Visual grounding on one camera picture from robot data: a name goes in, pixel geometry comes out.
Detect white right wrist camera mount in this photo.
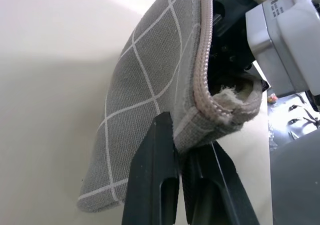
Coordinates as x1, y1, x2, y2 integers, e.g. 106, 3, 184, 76
231, 0, 320, 99

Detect grey plaid zipper pouch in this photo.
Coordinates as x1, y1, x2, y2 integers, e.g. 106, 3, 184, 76
75, 0, 264, 214

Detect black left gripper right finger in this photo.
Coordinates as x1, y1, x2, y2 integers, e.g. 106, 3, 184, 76
180, 141, 261, 225

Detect grey flat panel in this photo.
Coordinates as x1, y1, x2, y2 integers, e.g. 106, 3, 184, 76
270, 131, 320, 225

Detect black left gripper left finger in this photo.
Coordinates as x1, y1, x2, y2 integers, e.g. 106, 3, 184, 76
121, 111, 181, 225

